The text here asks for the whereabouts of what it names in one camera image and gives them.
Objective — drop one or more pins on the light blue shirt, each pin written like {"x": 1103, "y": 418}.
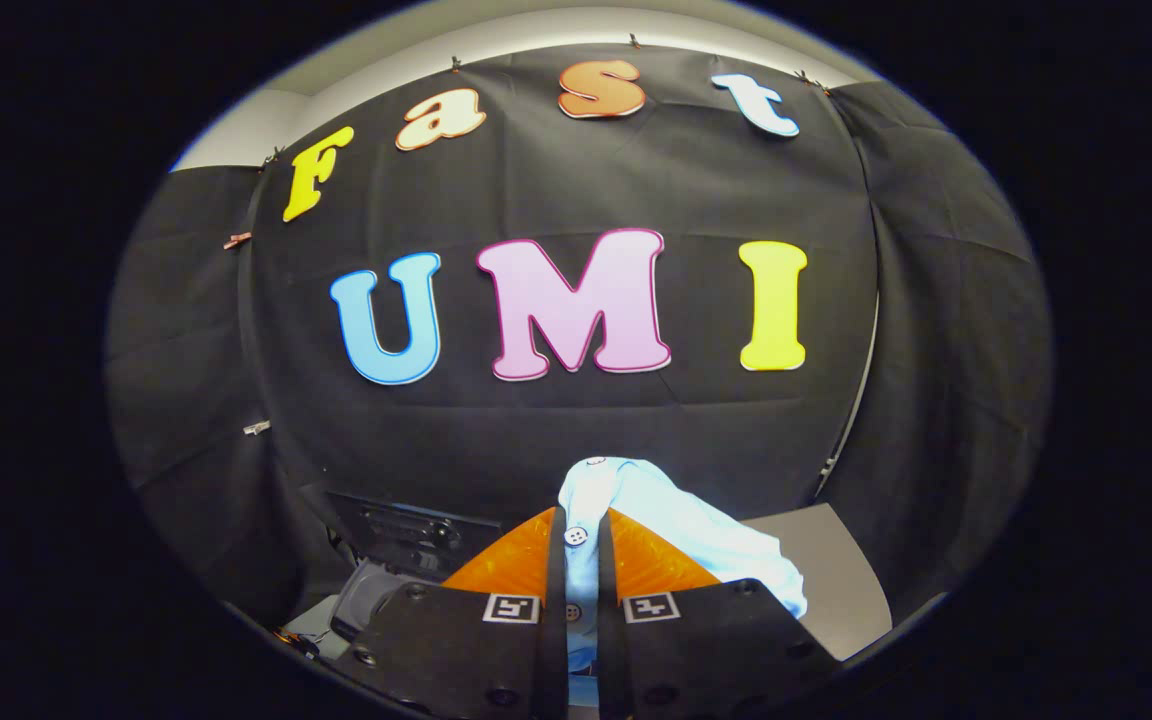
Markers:
{"x": 656, "y": 510}

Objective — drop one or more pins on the grey cabinet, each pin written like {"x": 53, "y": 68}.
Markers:
{"x": 836, "y": 580}

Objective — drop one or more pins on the row of small black clips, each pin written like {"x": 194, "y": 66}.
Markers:
{"x": 456, "y": 64}

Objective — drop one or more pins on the silver clip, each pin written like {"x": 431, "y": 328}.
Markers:
{"x": 256, "y": 427}

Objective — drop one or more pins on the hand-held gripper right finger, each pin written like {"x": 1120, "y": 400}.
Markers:
{"x": 608, "y": 640}

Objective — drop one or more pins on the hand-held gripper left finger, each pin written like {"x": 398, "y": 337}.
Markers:
{"x": 556, "y": 600}

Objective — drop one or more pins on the copper clip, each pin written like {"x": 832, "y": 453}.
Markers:
{"x": 236, "y": 240}

